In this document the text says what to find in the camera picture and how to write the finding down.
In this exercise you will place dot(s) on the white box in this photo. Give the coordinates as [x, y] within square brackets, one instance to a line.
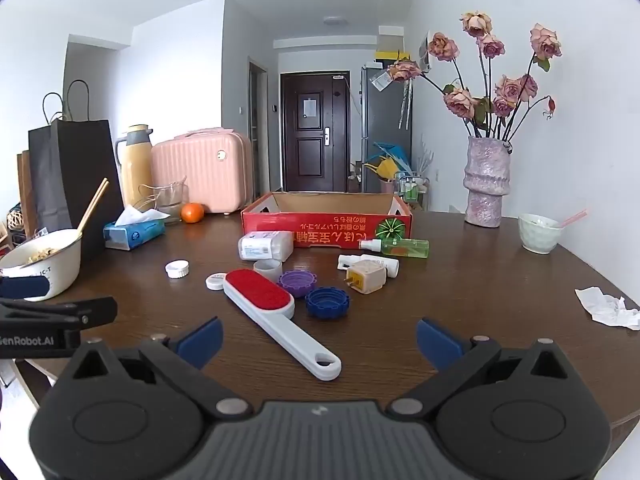
[391, 39]

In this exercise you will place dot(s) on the yellow bag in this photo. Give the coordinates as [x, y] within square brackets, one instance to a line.
[382, 169]

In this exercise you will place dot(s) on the pink spoon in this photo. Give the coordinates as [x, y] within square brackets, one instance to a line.
[572, 218]

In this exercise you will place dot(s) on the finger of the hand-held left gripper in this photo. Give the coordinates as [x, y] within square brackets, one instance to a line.
[25, 287]
[75, 310]

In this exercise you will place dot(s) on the beige plug adapter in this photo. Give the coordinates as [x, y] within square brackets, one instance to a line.
[367, 279]

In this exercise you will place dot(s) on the blue bag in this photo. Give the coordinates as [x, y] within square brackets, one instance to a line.
[395, 152]

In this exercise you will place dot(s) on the side room door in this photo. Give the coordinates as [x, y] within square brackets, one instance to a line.
[257, 130]

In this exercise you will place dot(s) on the bunch of dried pink roses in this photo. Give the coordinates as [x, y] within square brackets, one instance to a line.
[500, 92]

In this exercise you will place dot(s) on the dark brown entrance door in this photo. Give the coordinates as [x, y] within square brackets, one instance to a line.
[310, 160]

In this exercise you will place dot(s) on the pink suitcase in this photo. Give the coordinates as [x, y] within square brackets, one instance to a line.
[200, 170]

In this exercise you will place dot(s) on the glass measuring cup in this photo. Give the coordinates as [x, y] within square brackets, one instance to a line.
[170, 202]

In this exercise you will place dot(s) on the black paper bag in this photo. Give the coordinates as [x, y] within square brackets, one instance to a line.
[75, 175]

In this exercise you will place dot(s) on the round ceiling light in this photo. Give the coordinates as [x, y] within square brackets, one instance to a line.
[334, 20]

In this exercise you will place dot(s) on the crumpled white tissue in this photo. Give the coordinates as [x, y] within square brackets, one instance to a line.
[605, 307]

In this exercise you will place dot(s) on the yellow thermos jug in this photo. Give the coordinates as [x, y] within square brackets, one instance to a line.
[135, 170]

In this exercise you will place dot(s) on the wicker ball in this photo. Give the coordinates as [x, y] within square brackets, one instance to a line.
[15, 221]

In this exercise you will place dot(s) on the white rectangular container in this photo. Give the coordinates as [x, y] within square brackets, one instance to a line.
[265, 246]

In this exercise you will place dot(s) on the brown paper bag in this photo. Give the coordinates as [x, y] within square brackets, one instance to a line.
[25, 190]

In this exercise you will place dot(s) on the metal rack cart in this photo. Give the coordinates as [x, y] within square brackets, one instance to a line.
[412, 190]

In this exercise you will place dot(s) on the yellow flat box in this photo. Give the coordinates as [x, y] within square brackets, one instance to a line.
[390, 55]

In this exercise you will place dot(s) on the white lid with red label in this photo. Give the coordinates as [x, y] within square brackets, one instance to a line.
[216, 281]

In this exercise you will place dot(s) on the blue plastic cap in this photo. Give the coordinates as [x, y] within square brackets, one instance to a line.
[327, 302]

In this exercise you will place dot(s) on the red cardboard box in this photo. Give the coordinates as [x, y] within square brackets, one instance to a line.
[325, 227]

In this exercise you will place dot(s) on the purple plastic cap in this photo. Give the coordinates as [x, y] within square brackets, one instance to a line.
[298, 284]

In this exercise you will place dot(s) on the red and white lint brush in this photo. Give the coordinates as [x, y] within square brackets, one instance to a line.
[260, 300]

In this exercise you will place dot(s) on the grey refrigerator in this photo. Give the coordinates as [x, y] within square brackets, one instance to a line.
[382, 115]

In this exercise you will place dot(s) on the white enamel bowl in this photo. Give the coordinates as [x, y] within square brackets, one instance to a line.
[50, 265]

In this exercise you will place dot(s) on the blue tissue pack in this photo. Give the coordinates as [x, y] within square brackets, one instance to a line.
[135, 234]

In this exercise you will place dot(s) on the pink textured vase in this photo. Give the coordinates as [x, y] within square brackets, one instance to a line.
[487, 180]

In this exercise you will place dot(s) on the wooden chopstick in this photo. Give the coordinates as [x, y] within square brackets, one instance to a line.
[96, 205]
[90, 205]

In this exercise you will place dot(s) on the white ribbed cap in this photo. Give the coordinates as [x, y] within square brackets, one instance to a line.
[177, 269]

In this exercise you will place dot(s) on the translucent plastic cup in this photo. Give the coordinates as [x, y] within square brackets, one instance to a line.
[267, 270]

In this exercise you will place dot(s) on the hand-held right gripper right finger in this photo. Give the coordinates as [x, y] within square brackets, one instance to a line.
[440, 342]

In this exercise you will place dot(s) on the clear folded umbrella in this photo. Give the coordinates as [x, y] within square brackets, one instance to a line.
[406, 105]

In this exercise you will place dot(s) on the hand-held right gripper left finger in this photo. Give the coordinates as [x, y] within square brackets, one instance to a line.
[202, 342]

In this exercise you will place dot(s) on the green spray bottle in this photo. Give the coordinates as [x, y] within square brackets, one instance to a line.
[400, 248]

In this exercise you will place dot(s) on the white tube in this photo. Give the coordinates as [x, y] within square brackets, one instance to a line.
[350, 261]

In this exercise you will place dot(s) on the orange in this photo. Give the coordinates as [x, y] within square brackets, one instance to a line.
[192, 213]

